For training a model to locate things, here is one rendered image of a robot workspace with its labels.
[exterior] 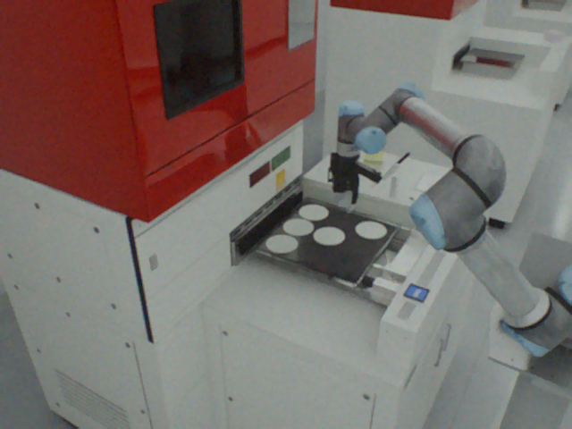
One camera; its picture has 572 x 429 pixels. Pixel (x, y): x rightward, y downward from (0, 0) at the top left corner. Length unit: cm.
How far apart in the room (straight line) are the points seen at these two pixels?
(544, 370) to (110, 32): 130
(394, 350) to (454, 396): 114
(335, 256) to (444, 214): 59
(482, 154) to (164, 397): 111
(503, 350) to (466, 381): 104
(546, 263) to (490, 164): 55
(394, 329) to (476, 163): 46
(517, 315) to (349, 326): 45
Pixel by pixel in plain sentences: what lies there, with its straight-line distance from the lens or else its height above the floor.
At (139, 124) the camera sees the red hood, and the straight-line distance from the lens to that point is 115.
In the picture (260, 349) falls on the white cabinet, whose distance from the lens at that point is 160.
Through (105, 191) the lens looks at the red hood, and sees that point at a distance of 131.
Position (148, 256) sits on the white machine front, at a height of 110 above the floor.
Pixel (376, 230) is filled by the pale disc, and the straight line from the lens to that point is 181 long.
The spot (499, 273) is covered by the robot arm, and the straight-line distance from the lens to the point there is 129.
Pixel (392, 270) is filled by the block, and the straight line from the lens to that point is 162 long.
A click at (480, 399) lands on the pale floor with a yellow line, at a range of 256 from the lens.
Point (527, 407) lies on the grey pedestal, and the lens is 185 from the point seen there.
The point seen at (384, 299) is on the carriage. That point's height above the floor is 87.
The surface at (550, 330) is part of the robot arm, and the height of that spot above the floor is 100.
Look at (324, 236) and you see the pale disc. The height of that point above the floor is 90.
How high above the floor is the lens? 189
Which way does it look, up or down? 33 degrees down
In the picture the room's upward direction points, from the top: straight up
